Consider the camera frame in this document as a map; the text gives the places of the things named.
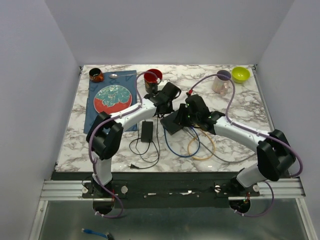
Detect grey ethernet cable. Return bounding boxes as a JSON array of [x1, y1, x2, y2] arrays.
[[184, 128, 258, 164]]

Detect black network switch box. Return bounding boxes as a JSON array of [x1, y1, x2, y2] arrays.
[[160, 111, 184, 135]]

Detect blue ethernet cable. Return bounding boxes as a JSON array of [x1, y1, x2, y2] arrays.
[[163, 126, 201, 158]]

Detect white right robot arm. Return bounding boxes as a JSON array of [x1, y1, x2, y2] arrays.
[[173, 94, 296, 196]]

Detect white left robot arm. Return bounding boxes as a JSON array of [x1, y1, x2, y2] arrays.
[[86, 82, 181, 198]]

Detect black mug red inside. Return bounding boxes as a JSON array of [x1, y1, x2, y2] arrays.
[[143, 68, 163, 94]]

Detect pink mug purple inside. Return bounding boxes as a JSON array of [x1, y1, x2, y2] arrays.
[[212, 70, 231, 96]]

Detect red and teal plate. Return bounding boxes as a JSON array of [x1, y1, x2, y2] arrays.
[[93, 85, 133, 114]]

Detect silver spoon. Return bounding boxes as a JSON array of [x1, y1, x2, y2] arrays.
[[108, 73, 135, 79]]

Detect lime green bowl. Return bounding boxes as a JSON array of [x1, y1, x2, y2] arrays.
[[231, 66, 251, 84]]

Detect small brown cup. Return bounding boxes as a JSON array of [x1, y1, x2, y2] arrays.
[[89, 67, 104, 83]]

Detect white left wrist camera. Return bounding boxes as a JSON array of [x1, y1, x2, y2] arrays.
[[157, 79, 170, 90]]

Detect yellow ethernet cable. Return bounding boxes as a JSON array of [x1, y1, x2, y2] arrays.
[[187, 129, 216, 161]]

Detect black power cord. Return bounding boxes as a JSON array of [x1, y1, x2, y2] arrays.
[[128, 117, 161, 170]]

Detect black mounting base plate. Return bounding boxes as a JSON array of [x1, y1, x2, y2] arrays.
[[51, 172, 271, 214]]

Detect aluminium rail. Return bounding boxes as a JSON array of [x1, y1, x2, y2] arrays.
[[40, 178, 306, 201]]

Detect blue cable on floor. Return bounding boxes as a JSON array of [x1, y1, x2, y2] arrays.
[[82, 227, 113, 240]]

